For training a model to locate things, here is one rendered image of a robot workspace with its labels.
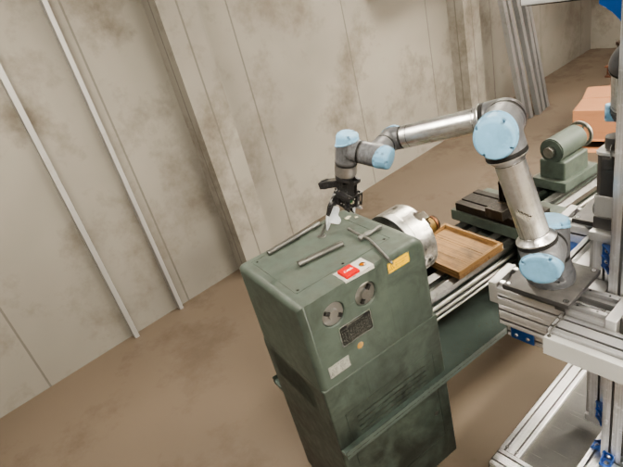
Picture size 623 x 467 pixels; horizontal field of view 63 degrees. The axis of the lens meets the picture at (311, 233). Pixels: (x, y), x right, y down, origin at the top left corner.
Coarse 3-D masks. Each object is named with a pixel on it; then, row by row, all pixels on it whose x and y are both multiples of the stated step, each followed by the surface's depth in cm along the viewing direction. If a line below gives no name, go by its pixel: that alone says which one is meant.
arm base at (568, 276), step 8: (568, 256) 160; (568, 264) 161; (568, 272) 161; (576, 272) 164; (528, 280) 168; (560, 280) 162; (568, 280) 161; (544, 288) 163; (552, 288) 162; (560, 288) 162
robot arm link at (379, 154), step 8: (384, 136) 164; (360, 144) 161; (368, 144) 160; (376, 144) 160; (384, 144) 161; (392, 144) 164; (360, 152) 160; (368, 152) 159; (376, 152) 158; (384, 152) 157; (392, 152) 159; (360, 160) 161; (368, 160) 160; (376, 160) 158; (384, 160) 157; (392, 160) 161; (376, 168) 161; (384, 168) 159
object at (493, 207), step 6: (492, 204) 248; (498, 204) 247; (504, 204) 245; (486, 210) 247; (492, 210) 244; (498, 210) 241; (504, 210) 240; (486, 216) 249; (492, 216) 245; (498, 216) 242; (504, 216) 241; (510, 216) 244
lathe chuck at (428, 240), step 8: (400, 208) 219; (408, 208) 218; (400, 216) 215; (408, 216) 215; (408, 224) 212; (416, 224) 212; (424, 224) 213; (416, 232) 211; (424, 232) 212; (432, 232) 214; (424, 240) 212; (432, 240) 214; (424, 248) 212; (432, 248) 214; (432, 264) 224
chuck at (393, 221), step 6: (378, 216) 220; (384, 216) 217; (390, 216) 216; (396, 216) 215; (384, 222) 219; (390, 222) 215; (396, 222) 212; (402, 222) 212; (396, 228) 213; (402, 228) 210; (408, 228) 211
